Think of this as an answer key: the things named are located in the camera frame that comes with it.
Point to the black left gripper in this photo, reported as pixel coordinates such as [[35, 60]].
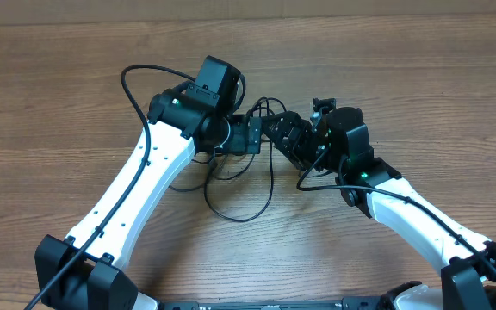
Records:
[[239, 143]]

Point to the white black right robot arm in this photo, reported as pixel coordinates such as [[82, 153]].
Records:
[[337, 140]]

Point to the cardboard wall panel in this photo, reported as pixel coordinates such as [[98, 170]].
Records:
[[33, 12]]

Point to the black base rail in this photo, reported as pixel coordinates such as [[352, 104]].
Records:
[[265, 305]]

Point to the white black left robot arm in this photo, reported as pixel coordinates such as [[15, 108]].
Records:
[[86, 269]]

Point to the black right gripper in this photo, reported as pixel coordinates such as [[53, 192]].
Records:
[[294, 147]]

